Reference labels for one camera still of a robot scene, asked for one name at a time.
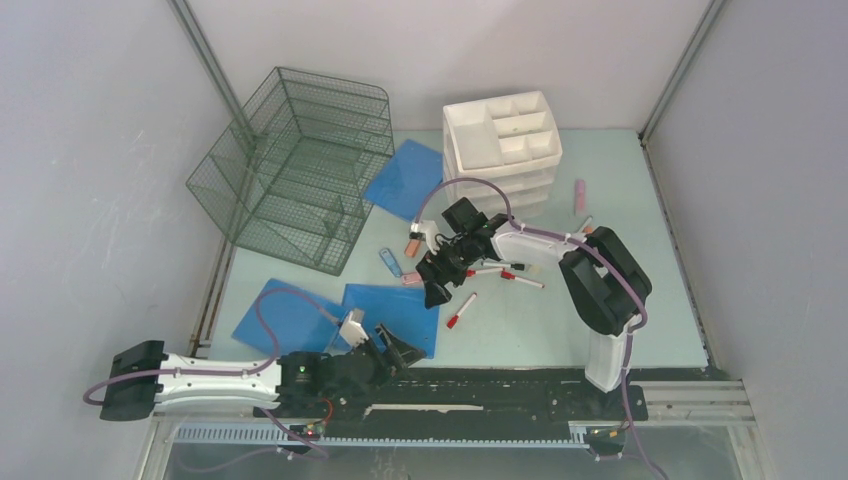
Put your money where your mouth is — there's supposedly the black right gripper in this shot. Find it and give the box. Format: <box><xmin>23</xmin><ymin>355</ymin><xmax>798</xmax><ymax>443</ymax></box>
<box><xmin>416</xmin><ymin>235</ymin><xmax>477</xmax><ymax>309</ymax></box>

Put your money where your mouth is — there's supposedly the blue folder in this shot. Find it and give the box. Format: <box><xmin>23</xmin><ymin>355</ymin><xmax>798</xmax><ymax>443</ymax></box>
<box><xmin>324</xmin><ymin>284</ymin><xmax>440</xmax><ymax>359</ymax></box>
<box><xmin>364</xmin><ymin>140</ymin><xmax>443</xmax><ymax>222</ymax></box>
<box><xmin>258</xmin><ymin>279</ymin><xmax>350</xmax><ymax>355</ymax></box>

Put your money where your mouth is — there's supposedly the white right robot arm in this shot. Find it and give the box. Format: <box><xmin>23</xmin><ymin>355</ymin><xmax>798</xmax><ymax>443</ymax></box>
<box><xmin>409</xmin><ymin>198</ymin><xmax>652</xmax><ymax>418</ymax></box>

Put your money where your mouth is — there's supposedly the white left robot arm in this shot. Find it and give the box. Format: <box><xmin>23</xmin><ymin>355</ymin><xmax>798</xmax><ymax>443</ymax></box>
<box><xmin>84</xmin><ymin>325</ymin><xmax>426</xmax><ymax>422</ymax></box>

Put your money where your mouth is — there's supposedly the pink correction tape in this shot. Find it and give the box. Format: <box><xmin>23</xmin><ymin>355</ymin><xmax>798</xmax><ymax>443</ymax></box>
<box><xmin>400</xmin><ymin>272</ymin><xmax>422</xmax><ymax>286</ymax></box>

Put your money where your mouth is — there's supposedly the red cap marker upper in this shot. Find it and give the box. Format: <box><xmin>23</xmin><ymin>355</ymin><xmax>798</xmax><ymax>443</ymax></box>
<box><xmin>466</xmin><ymin>267</ymin><xmax>504</xmax><ymax>278</ymax></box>

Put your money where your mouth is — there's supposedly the red cap marker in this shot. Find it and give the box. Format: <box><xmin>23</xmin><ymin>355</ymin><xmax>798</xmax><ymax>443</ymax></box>
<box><xmin>446</xmin><ymin>292</ymin><xmax>478</xmax><ymax>329</ymax></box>
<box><xmin>466</xmin><ymin>267</ymin><xmax>504</xmax><ymax>278</ymax></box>
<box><xmin>500</xmin><ymin>270</ymin><xmax>545</xmax><ymax>289</ymax></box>

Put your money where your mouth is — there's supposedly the red cap marker lower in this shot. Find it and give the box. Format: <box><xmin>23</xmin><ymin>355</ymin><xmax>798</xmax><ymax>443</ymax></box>
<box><xmin>446</xmin><ymin>292</ymin><xmax>478</xmax><ymax>329</ymax></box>

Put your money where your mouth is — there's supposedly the blue transparent correction tape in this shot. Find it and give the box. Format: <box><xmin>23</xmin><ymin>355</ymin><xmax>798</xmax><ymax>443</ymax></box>
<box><xmin>378</xmin><ymin>248</ymin><xmax>403</xmax><ymax>278</ymax></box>

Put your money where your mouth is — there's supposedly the red cap marker right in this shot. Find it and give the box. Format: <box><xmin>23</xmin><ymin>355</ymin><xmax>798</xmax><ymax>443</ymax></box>
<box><xmin>500</xmin><ymin>270</ymin><xmax>545</xmax><ymax>289</ymax></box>

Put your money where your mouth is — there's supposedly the white plastic drawer organizer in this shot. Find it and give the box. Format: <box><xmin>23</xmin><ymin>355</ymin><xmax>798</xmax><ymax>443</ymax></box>
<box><xmin>443</xmin><ymin>91</ymin><xmax>563</xmax><ymax>220</ymax></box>

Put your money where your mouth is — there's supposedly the pink highlighter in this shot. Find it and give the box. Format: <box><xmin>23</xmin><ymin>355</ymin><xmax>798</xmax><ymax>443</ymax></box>
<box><xmin>574</xmin><ymin>179</ymin><xmax>587</xmax><ymax>216</ymax></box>

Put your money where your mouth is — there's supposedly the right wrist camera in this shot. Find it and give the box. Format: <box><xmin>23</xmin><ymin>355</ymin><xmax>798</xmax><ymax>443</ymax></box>
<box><xmin>409</xmin><ymin>220</ymin><xmax>440</xmax><ymax>253</ymax></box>

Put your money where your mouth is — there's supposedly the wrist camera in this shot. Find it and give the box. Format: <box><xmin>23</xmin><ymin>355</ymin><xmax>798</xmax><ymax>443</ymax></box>
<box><xmin>339</xmin><ymin>308</ymin><xmax>369</xmax><ymax>349</ymax></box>
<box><xmin>409</xmin><ymin>220</ymin><xmax>440</xmax><ymax>253</ymax></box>

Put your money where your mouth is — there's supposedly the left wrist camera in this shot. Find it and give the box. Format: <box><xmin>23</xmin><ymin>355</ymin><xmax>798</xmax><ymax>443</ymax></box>
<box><xmin>339</xmin><ymin>308</ymin><xmax>369</xmax><ymax>349</ymax></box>

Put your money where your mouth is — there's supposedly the green wire mesh rack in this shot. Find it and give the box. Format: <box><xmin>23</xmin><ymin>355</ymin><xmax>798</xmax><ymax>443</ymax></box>
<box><xmin>186</xmin><ymin>67</ymin><xmax>395</xmax><ymax>276</ymax></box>

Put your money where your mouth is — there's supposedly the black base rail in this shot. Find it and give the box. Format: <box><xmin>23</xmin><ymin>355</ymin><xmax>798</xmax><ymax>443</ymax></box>
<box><xmin>153</xmin><ymin>366</ymin><xmax>757</xmax><ymax>448</ymax></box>

